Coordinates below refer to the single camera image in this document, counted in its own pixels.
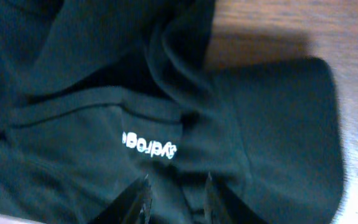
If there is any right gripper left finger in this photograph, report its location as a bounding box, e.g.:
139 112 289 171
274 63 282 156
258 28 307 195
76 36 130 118
88 175 152 224

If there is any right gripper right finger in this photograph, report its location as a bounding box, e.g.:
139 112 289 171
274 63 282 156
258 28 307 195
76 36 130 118
204 173 267 224

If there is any black t-shirt with logo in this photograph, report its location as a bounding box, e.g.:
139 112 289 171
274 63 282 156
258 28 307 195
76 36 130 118
0 1 344 223

